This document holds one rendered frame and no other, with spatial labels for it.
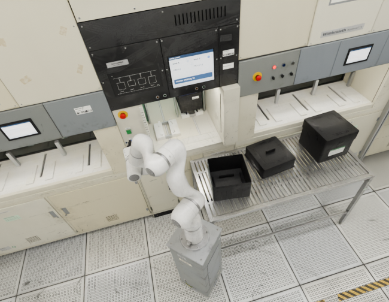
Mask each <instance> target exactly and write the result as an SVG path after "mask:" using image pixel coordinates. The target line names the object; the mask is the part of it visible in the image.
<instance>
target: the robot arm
mask: <svg viewBox="0 0 389 302"><path fill-rule="evenodd" d="M153 148H154V144H153V140H152V139H151V137H149V136H148V135H146V134H136V135H135V136H134V137H133V139H132V141H131V140H129V142H128V145H127V147H125V148H123V153H124V158H125V160H126V171H127V179H128V180H129V181H131V182H137V181H139V180H140V179H141V175H151V176H153V177H159V176H161V175H163V174H164V173H165V172H166V171H167V173H166V181H167V184H168V186H169V188H170V190H171V191H172V193H173V194H174V195H176V196H178V197H183V199H182V200H181V201H180V202H179V203H178V205H177V206H176V207H175V208H174V210H173V211H172V213H171V221H172V223H173V224H174V225H175V226H177V227H179V228H181V229H183V230H182V232H181V235H180V239H181V242H182V244H183V246H184V247H185V248H186V249H188V250H199V249H201V248H203V247H204V246H205V245H206V244H207V242H208V239H209V235H208V230H207V229H206V228H205V227H204V226H203V225H202V221H201V217H200V215H199V212H200V210H201V209H202V207H203V206H204V204H205V197H204V195H203V194H202V193H201V192H199V191H197V190H195V189H194V188H192V187H191V186H190V185H189V183H188V181H187V178H186V175H185V173H184V168H185V164H186V156H187V152H186V147H185V145H184V143H183V142H182V141H180V140H178V139H174V138H173V139H170V140H168V141H167V142H166V143H165V144H164V145H162V146H161V147H160V148H159V149H158V150H157V151H156V152H155V153H153Z"/></svg>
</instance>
